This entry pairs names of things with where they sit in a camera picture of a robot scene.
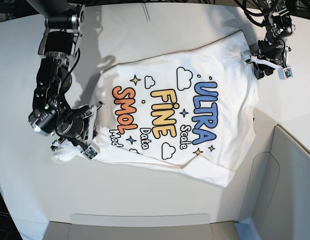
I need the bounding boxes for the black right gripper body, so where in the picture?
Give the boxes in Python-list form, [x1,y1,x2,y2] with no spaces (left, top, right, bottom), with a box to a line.
[56,105,97,147]

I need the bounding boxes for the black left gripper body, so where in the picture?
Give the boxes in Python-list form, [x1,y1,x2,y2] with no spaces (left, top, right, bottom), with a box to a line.
[255,38,287,68]

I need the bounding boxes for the white t-shirt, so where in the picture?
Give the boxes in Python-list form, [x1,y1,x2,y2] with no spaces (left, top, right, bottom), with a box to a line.
[51,29,260,188]

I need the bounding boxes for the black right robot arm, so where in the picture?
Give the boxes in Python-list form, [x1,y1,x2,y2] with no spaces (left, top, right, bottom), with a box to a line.
[29,0,101,152]

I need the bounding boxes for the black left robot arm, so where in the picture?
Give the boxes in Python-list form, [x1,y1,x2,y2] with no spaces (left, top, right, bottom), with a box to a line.
[236,0,295,80]

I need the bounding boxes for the grey box right side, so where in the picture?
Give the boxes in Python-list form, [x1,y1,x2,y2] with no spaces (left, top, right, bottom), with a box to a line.
[235,125,310,240]

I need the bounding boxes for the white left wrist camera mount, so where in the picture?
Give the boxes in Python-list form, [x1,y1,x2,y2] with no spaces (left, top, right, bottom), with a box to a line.
[256,58,293,80]

